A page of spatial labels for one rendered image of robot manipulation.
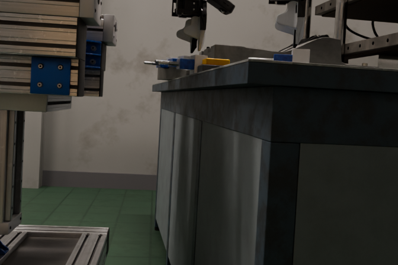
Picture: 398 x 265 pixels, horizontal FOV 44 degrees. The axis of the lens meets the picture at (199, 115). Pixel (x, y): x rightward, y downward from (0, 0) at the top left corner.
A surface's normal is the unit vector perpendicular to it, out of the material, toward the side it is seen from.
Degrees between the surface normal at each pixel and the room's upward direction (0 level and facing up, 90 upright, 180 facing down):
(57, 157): 90
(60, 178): 90
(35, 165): 90
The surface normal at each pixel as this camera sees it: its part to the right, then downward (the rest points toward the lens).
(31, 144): 0.09, 0.04
